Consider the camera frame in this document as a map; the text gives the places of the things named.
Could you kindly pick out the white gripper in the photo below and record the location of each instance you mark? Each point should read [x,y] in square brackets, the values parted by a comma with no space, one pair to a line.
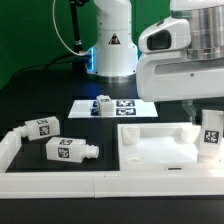
[165,73]

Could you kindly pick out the white square tabletop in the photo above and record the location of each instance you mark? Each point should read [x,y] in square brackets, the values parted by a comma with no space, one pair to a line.
[146,147]

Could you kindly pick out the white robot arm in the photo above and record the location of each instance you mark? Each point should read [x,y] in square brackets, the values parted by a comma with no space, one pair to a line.
[115,56]

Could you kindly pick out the white marker sheet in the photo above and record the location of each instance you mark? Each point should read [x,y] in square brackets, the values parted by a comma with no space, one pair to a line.
[122,108]

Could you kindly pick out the white U-shaped fence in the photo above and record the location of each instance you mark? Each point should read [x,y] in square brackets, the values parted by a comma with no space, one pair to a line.
[102,183]

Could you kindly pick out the black camera pole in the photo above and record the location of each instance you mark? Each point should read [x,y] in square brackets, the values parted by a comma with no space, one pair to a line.
[78,64]

